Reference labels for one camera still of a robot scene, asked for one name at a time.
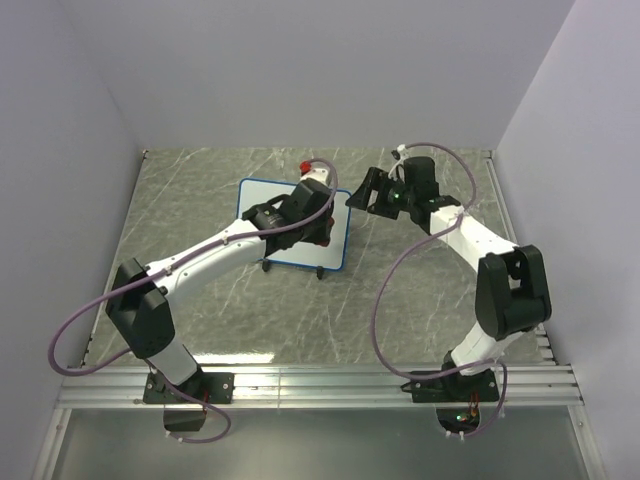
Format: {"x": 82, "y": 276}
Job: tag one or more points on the red bone-shaped eraser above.
{"x": 325, "y": 237}

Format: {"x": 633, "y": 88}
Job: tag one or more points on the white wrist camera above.
{"x": 316, "y": 171}
{"x": 400, "y": 154}

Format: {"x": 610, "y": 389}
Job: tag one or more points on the aluminium mounting rail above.
{"x": 343, "y": 386}

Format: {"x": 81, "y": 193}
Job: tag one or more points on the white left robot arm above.
{"x": 146, "y": 296}

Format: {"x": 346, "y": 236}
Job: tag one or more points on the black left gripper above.
{"x": 323, "y": 232}

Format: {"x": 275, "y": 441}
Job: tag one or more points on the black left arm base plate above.
{"x": 215, "y": 388}

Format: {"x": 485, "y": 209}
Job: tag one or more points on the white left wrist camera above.
{"x": 316, "y": 171}

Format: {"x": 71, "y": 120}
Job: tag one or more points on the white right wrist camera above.
{"x": 400, "y": 154}

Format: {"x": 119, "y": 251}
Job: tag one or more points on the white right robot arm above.
{"x": 511, "y": 296}

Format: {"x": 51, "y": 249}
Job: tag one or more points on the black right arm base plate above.
{"x": 454, "y": 388}

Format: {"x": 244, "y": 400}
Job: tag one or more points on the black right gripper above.
{"x": 374, "y": 180}

